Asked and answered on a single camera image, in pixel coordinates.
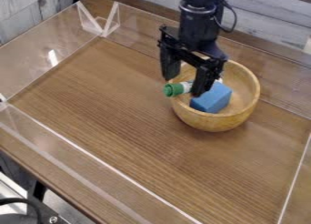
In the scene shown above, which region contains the black cable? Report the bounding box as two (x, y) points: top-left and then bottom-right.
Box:
(212, 0), (237, 35)

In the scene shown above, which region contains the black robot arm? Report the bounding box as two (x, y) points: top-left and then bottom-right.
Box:
(157, 0), (235, 97)

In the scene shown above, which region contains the black metal bracket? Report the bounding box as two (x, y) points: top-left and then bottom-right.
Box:
(25, 200), (71, 224)

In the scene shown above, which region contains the green and white marker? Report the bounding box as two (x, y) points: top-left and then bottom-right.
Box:
(163, 78), (223, 98)

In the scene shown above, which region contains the blue rectangular block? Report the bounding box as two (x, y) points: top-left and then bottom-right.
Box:
(189, 82), (232, 114)

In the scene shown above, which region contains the clear acrylic tray wall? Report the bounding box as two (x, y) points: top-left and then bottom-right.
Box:
(0, 0), (311, 224)

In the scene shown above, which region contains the black table leg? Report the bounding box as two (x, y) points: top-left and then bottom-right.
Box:
(33, 180), (47, 201)

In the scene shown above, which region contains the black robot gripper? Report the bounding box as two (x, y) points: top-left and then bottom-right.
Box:
(157, 25), (228, 97)

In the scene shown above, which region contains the brown wooden bowl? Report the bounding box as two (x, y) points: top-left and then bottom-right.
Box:
(169, 60), (261, 132)

